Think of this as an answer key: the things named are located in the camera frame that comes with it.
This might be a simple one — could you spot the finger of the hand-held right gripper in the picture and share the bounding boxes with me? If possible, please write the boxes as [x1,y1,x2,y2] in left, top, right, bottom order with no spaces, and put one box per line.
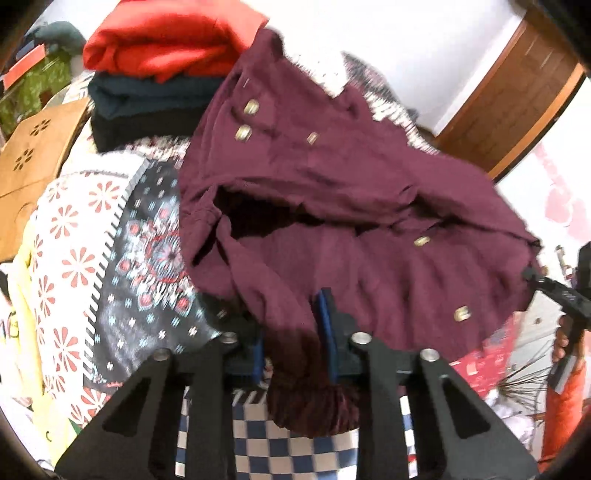
[523,266,571,306]

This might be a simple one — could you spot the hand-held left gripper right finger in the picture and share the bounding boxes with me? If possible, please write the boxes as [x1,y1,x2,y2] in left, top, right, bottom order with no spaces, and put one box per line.
[316,288,539,480]

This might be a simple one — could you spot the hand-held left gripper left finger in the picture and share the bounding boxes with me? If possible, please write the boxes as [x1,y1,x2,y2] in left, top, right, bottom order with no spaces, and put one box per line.
[54,330,265,480]

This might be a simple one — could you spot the maroon button shirt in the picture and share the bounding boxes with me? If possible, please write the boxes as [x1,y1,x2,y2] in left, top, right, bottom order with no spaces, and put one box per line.
[178,28,543,439]

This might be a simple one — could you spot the person's right forearm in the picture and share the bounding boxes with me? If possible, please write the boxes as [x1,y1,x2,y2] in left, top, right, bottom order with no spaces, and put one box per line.
[539,362,588,462]

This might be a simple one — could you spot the person's right hand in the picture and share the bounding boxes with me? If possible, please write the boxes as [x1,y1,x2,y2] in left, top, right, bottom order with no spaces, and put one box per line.
[551,316,573,364]

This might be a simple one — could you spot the red printed bag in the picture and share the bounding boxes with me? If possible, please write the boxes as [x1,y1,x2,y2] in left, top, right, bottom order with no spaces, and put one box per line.
[450,318,523,398]

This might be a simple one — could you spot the dark spiky twigs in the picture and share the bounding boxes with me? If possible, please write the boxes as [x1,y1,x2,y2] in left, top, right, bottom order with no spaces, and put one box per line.
[498,364,556,409]

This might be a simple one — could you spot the patchwork bedspread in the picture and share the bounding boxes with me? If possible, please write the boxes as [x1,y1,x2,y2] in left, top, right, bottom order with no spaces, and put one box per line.
[25,51,444,480]

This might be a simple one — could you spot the pale yellow printed cloth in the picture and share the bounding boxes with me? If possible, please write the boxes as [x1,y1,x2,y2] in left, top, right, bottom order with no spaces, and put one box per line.
[0,217,80,468]

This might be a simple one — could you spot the black folded garment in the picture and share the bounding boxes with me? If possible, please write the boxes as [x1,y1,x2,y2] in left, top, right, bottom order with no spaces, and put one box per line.
[90,108,209,154]

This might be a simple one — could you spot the navy folded garment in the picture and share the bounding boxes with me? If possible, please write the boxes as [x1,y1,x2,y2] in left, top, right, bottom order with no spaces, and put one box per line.
[88,71,232,119]

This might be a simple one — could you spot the wooden lap table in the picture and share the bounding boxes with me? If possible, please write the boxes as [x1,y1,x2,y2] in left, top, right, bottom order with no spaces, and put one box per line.
[0,97,92,262]

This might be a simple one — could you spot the red folded garment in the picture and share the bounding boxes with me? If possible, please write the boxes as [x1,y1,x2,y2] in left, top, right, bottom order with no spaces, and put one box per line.
[82,0,270,85]

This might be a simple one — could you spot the green patterned bag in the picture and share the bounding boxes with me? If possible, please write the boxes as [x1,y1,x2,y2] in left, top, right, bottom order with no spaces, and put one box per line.
[0,54,73,136]

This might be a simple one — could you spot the orange box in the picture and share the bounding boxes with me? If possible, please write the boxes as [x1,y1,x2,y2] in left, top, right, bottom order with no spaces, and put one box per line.
[2,45,48,89]

